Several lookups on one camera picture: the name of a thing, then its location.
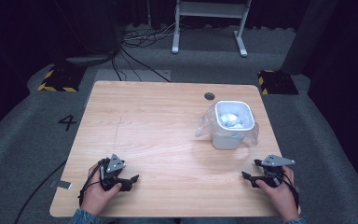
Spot grey tape strip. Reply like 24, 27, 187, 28
48, 179, 74, 191

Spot person's right hand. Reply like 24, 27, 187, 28
255, 165, 301, 222

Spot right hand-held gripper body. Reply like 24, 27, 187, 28
259, 154, 296, 189

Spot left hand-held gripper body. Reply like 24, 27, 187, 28
98, 153, 131, 192

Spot dark grey pillar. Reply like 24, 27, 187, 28
280, 0, 340, 76

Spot bundle of floor cables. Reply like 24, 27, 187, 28
110, 21, 181, 83

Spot right hand-held gripper cable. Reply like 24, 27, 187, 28
280, 169, 302, 210

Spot person's left hand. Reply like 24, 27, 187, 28
80, 163, 123, 217

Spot black yellow striped floor plate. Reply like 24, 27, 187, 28
257, 69, 300, 96
37, 64, 88, 93

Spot left hand-held gripper cable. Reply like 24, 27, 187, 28
77, 161, 104, 208

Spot clear plastic bin bag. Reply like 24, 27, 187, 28
194, 100, 260, 149

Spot crumpled white paper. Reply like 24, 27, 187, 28
219, 112, 245, 130

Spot black floor cable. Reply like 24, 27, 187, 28
13, 160, 68, 224

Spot white plastic trash bin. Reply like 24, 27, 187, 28
210, 99, 256, 150

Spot white metal stand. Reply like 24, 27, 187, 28
171, 0, 253, 59

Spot hand-held gripper cable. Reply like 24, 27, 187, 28
280, 169, 302, 210
77, 161, 104, 208

